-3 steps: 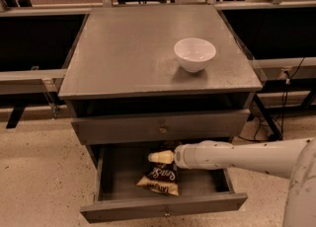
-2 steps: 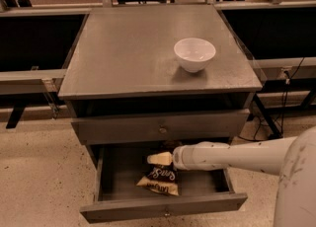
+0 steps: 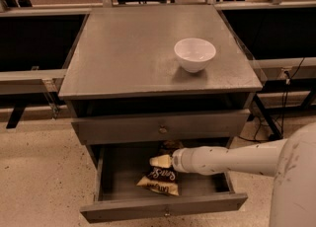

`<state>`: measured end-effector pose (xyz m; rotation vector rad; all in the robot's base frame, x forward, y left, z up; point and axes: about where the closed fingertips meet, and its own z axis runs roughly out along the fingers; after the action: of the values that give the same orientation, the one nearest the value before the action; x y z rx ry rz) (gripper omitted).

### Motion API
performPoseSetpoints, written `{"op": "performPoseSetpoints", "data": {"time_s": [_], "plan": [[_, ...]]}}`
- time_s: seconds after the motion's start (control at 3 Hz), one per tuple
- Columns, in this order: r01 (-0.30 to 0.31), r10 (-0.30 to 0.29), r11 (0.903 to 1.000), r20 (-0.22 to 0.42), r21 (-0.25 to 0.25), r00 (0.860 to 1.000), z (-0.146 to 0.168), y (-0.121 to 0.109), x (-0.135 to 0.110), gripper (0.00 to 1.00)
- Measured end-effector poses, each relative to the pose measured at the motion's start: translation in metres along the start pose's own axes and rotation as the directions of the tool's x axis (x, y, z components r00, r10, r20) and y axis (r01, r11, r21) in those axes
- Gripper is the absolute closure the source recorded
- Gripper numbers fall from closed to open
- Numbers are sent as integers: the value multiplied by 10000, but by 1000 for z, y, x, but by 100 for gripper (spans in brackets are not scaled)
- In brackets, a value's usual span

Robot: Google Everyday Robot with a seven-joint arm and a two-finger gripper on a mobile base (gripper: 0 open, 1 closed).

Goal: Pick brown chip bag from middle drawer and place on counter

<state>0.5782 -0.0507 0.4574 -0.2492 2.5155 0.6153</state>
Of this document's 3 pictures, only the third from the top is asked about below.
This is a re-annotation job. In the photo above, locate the brass top drawer knob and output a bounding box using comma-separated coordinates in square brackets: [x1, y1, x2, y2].
[158, 125, 167, 134]

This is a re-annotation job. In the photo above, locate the brass middle drawer knob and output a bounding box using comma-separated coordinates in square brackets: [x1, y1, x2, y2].
[164, 211, 171, 217]

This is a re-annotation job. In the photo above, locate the black floor cable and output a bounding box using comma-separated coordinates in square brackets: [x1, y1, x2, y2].
[237, 56, 306, 144]

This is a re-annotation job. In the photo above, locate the grey metal railing frame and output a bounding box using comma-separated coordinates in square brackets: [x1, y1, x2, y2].
[0, 0, 316, 130]

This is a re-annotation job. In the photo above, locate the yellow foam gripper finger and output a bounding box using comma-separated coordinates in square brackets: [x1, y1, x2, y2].
[149, 154, 172, 168]

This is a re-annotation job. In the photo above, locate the brass drawer knob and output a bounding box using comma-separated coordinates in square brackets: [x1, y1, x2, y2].
[164, 211, 171, 217]
[158, 125, 167, 134]

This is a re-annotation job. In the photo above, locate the grey top drawer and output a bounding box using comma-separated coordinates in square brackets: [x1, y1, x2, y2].
[72, 109, 250, 145]

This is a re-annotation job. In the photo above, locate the grey wooden drawer cabinet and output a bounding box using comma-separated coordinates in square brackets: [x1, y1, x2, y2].
[58, 4, 264, 170]

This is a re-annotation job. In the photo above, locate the white ceramic bowl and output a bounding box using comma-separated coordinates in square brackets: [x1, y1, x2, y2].
[174, 38, 216, 73]

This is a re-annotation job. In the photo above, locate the grey open middle drawer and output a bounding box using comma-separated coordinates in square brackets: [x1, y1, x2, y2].
[80, 142, 247, 223]

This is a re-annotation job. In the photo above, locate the brown sea salt chip bag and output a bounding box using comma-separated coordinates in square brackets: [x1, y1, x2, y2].
[137, 140, 184, 196]

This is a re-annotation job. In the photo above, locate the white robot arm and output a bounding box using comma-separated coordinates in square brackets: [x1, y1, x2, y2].
[150, 123, 316, 227]

